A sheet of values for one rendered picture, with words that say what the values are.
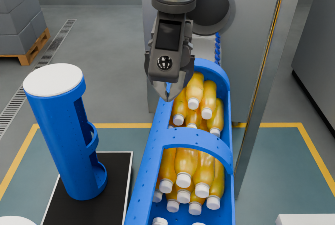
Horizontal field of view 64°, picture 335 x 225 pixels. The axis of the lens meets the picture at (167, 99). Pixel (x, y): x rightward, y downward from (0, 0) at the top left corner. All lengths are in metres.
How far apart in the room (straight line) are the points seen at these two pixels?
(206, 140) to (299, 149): 1.89
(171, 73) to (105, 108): 2.43
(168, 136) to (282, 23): 0.71
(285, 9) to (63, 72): 1.07
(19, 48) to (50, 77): 2.29
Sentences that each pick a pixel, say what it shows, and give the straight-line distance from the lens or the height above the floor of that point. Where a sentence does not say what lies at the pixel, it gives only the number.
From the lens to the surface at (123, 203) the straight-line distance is 1.91.
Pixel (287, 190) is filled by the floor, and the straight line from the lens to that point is 2.29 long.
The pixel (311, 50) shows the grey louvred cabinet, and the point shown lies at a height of 0.47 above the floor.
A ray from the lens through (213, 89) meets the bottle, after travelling 1.11.
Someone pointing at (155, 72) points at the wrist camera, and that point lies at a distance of 0.39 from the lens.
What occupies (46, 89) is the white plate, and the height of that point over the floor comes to 1.04.
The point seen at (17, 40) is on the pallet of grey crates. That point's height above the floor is 0.34.
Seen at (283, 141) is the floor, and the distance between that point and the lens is 2.61.
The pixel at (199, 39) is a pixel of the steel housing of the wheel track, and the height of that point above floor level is 0.93.
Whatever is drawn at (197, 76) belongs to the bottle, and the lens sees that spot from 1.10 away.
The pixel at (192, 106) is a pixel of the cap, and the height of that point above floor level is 1.15.
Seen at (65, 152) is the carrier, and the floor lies 0.64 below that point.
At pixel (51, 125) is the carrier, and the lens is 1.46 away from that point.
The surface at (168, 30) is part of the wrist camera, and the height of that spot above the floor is 1.61.
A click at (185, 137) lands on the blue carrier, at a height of 1.23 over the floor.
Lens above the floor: 1.79
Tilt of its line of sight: 39 degrees down
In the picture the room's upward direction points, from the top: straight up
